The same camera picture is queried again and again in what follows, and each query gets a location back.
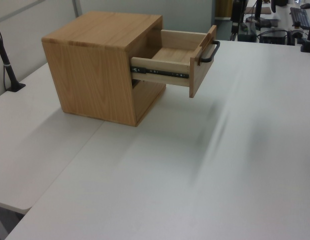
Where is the wooden drawer with black handle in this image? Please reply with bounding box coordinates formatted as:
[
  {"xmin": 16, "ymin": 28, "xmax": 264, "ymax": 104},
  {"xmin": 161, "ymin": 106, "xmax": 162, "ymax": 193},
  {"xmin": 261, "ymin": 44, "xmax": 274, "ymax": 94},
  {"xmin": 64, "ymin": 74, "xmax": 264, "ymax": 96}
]
[{"xmin": 130, "ymin": 24, "xmax": 221, "ymax": 99}]

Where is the wooden drawer cabinet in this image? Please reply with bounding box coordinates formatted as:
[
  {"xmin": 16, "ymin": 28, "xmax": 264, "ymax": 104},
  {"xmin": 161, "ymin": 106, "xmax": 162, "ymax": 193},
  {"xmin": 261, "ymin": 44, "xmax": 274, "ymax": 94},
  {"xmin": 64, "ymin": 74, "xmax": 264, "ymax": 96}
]
[{"xmin": 41, "ymin": 10, "xmax": 167, "ymax": 128}]

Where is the black stand with round base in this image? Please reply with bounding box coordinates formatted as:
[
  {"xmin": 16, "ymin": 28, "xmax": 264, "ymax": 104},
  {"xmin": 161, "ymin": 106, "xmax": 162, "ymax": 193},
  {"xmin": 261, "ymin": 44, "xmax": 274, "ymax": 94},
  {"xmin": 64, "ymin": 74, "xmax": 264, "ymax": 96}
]
[{"xmin": 244, "ymin": 0, "xmax": 273, "ymax": 30}]

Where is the black computer box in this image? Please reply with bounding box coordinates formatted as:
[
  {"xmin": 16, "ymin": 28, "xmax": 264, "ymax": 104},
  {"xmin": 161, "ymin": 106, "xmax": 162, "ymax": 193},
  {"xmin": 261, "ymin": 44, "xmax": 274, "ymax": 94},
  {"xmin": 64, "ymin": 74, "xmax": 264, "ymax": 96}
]
[{"xmin": 259, "ymin": 29, "xmax": 289, "ymax": 45}]

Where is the black computer keyboard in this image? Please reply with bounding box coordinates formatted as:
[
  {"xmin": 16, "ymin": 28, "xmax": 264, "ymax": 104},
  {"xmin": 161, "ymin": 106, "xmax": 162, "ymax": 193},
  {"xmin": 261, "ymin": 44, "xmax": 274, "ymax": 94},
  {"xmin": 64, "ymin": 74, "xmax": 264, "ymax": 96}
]
[{"xmin": 289, "ymin": 6, "xmax": 310, "ymax": 29}]

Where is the black camera pole with base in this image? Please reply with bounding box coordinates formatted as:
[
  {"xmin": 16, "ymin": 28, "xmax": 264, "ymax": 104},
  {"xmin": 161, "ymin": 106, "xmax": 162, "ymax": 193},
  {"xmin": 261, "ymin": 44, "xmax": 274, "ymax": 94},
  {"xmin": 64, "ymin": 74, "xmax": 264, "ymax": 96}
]
[{"xmin": 0, "ymin": 20, "xmax": 27, "ymax": 92}]

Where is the thin grey cable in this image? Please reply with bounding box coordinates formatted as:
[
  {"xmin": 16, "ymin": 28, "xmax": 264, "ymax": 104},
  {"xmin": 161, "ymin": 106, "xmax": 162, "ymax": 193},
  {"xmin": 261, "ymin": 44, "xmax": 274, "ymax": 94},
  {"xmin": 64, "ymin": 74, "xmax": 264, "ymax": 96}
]
[{"xmin": 1, "ymin": 64, "xmax": 9, "ymax": 91}]

